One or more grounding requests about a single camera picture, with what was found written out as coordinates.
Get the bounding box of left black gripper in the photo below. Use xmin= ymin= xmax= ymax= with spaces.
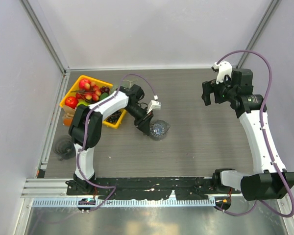
xmin=124 ymin=103 xmax=153 ymax=135

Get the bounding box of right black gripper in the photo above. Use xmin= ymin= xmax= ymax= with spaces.
xmin=202 ymin=72 xmax=237 ymax=106

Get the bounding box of clear glass coffee server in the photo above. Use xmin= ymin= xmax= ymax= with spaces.
xmin=149 ymin=119 xmax=171 ymax=141

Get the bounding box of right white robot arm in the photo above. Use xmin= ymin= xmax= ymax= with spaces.
xmin=201 ymin=69 xmax=294 ymax=201

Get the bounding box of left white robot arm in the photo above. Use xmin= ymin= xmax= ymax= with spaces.
xmin=68 ymin=85 xmax=153 ymax=195

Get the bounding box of orange coffee filter box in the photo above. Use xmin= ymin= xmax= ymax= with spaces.
xmin=62 ymin=105 xmax=75 ymax=126

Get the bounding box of black grape bunch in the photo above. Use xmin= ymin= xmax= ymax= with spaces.
xmin=105 ymin=114 xmax=121 ymax=124

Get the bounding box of dark red grape bunch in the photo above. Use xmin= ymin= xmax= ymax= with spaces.
xmin=100 ymin=86 xmax=110 ymax=94

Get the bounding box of red cherry bunch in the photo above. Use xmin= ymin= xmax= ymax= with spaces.
xmin=75 ymin=81 xmax=101 ymax=102

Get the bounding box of yellow plastic fruit tray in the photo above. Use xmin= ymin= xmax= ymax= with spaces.
xmin=59 ymin=74 xmax=128 ymax=130

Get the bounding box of green pear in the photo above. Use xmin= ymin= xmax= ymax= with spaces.
xmin=77 ymin=101 xmax=90 ymax=107

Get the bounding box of red apple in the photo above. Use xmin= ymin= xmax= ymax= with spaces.
xmin=79 ymin=79 xmax=91 ymax=91
xmin=64 ymin=96 xmax=79 ymax=109

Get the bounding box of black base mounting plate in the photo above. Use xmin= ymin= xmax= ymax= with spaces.
xmin=66 ymin=177 xmax=239 ymax=201

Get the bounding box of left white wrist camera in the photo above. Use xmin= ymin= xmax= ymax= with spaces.
xmin=147 ymin=95 xmax=161 ymax=114

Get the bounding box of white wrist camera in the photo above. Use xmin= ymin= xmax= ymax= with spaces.
xmin=147 ymin=95 xmax=161 ymax=114
xmin=212 ymin=61 xmax=233 ymax=84

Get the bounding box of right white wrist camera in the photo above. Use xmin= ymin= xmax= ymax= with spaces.
xmin=212 ymin=61 xmax=233 ymax=84

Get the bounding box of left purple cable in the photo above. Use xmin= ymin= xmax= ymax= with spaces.
xmin=77 ymin=73 xmax=160 ymax=212

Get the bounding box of purple cable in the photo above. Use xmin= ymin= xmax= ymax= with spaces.
xmin=214 ymin=50 xmax=294 ymax=218
xmin=77 ymin=73 xmax=160 ymax=212

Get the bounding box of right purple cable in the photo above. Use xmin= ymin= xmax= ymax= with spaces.
xmin=214 ymin=50 xmax=294 ymax=218

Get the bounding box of aluminium frame rail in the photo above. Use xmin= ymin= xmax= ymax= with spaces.
xmin=21 ymin=178 xmax=290 ymax=198

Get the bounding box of white slotted cable duct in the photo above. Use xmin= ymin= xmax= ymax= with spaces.
xmin=32 ymin=196 xmax=216 ymax=208

